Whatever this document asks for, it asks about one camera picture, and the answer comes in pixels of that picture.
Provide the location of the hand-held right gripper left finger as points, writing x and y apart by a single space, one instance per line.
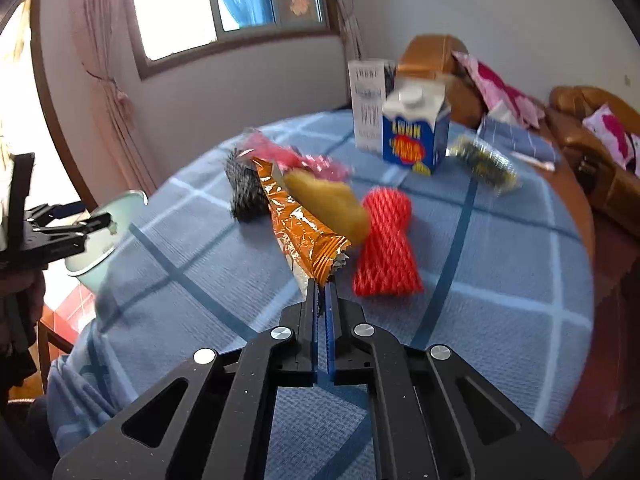
300 345

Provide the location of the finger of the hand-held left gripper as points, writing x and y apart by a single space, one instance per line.
95 225
55 211

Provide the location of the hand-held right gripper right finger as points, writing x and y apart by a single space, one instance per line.
330 340

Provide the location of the mint green giraffe print bin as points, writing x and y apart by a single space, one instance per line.
90 265

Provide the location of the shiny orange wrapper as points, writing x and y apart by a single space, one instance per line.
300 235

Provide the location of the red foam net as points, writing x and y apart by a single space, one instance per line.
387 245

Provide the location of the yellow sponge block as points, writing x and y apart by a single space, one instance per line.
330 205

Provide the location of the pink plastic wrapper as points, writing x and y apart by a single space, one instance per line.
280 155

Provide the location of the blue plaid tablecloth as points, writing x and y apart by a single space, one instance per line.
200 260

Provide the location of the pink floral curtain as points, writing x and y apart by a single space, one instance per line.
115 110
350 10

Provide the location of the blue gable top carton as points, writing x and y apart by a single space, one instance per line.
410 140

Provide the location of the green black snack packet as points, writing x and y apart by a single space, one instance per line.
482 160

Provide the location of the tall white milk carton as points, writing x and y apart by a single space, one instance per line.
367 105

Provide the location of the small white packet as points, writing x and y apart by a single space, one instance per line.
535 161

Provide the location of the folded plaid cloth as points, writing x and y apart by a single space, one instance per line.
520 140

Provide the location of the orange leather armchair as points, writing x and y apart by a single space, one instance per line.
430 55

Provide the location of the pink floral pillow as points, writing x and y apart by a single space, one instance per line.
635 152
492 85
607 130

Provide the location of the orange leather sofa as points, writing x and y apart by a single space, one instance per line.
600 185

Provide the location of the dark wooden door frame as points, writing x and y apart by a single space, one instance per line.
50 110

